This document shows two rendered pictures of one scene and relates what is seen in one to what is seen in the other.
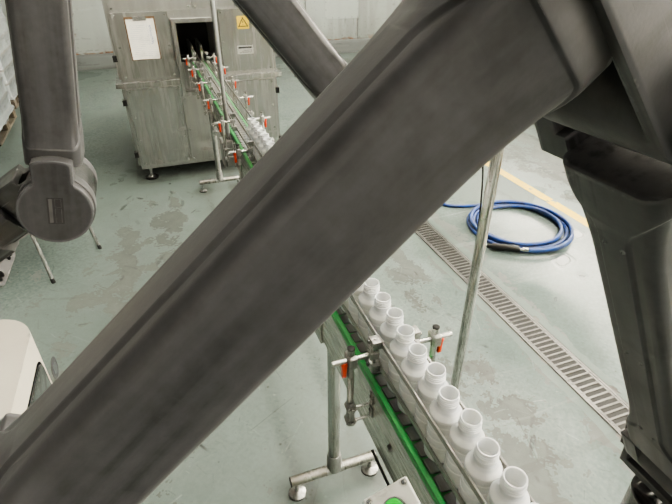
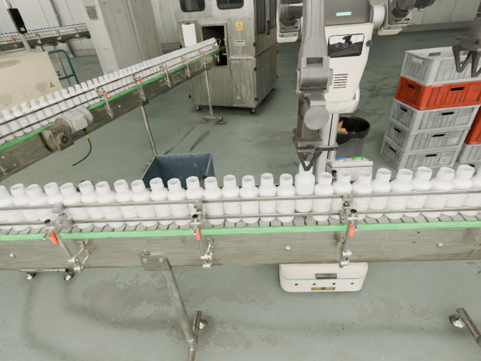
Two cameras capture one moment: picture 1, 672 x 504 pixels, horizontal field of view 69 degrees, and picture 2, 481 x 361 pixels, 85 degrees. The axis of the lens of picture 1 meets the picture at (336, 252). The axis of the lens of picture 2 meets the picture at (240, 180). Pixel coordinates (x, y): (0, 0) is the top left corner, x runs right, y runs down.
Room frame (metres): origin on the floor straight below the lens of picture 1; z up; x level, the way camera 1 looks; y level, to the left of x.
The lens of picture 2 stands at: (0.36, -1.00, 1.62)
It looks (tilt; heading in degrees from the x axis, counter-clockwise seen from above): 34 degrees down; 114
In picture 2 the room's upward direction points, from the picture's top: 5 degrees counter-clockwise
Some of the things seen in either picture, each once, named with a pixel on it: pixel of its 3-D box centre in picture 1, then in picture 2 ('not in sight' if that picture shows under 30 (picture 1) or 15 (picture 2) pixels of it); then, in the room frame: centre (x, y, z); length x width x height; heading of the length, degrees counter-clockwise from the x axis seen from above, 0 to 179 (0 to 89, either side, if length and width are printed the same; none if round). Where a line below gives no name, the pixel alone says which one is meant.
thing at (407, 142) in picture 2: not in sight; (424, 132); (1.13, 2.06, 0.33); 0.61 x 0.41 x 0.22; 26
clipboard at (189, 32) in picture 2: not in sight; (189, 34); (-2.08, 2.97, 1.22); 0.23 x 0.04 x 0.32; 2
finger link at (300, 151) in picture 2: not in sight; (306, 154); (0.27, -0.33, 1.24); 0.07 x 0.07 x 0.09; 20
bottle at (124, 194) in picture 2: not in sight; (127, 203); (-0.28, -0.52, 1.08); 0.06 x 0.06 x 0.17
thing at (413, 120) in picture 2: not in sight; (431, 112); (1.13, 2.06, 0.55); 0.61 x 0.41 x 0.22; 27
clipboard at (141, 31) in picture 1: (142, 38); not in sight; (4.22, 1.55, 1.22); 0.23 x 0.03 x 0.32; 110
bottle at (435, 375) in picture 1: (431, 399); (437, 193); (0.66, -0.19, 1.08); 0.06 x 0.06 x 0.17
